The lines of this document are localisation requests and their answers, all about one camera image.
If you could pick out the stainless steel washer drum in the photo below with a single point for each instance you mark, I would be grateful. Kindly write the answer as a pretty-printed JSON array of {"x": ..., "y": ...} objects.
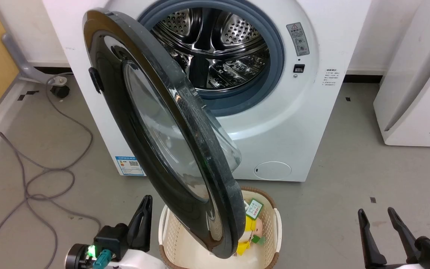
[{"x": 207, "y": 37}]

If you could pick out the grey-blue rubber door gasket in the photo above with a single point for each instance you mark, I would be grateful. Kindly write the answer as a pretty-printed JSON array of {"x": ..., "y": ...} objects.
[{"x": 277, "y": 67}]

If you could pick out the yellow doll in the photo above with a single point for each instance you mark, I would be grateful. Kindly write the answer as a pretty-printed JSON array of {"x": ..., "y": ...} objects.
[{"x": 252, "y": 228}]

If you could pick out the small printed text sticker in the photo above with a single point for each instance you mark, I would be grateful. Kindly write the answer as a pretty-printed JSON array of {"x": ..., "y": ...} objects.
[{"x": 331, "y": 77}]

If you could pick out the cream plastic laundry basket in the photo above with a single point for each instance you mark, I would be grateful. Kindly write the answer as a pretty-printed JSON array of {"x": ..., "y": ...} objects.
[{"x": 271, "y": 233}]

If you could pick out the white front-load washing machine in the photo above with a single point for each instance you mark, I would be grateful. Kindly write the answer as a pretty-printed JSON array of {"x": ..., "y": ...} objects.
[{"x": 293, "y": 123}]

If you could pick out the black round washing machine door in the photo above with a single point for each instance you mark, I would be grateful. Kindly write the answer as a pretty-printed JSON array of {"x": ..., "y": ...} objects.
[{"x": 118, "y": 112}]

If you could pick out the grey caster leg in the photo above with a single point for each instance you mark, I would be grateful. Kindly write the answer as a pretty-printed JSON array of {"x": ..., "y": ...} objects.
[{"x": 17, "y": 56}]

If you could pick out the grey warning sticker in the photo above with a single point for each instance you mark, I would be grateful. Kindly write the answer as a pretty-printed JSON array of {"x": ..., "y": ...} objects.
[{"x": 298, "y": 39}]

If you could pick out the black door lock slot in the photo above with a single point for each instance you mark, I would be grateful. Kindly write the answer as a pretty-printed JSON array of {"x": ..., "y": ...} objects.
[{"x": 299, "y": 68}]

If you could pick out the blue energy label sticker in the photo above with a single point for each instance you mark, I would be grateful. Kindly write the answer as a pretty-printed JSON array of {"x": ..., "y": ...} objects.
[{"x": 129, "y": 166}]

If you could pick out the round white filter cover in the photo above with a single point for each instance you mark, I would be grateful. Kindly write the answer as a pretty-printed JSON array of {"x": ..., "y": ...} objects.
[{"x": 273, "y": 170}]

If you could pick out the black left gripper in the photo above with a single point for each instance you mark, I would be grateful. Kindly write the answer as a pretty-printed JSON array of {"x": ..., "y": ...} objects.
[{"x": 112, "y": 239}]

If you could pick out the black caster wheel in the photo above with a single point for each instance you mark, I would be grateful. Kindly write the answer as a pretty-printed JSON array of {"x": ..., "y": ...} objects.
[{"x": 60, "y": 91}]

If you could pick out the green white paper tag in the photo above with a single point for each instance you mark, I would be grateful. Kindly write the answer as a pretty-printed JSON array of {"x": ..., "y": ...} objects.
[{"x": 254, "y": 208}]

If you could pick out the white standing appliance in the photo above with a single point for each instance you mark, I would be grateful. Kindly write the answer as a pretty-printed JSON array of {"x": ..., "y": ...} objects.
[{"x": 420, "y": 93}]

